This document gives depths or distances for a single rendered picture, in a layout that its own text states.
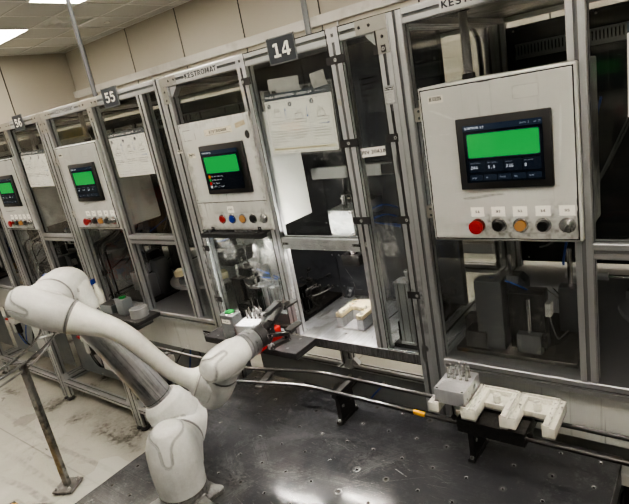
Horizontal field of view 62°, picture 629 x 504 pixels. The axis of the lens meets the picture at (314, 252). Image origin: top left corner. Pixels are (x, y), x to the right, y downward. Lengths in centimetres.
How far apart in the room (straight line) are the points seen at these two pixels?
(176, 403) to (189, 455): 21
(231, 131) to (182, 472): 121
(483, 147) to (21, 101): 865
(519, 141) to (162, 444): 134
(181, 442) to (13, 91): 832
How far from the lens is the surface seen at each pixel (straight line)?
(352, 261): 212
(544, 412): 169
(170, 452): 173
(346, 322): 220
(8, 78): 964
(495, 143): 152
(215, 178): 218
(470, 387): 170
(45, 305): 165
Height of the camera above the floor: 183
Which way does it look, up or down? 16 degrees down
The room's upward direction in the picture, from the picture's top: 11 degrees counter-clockwise
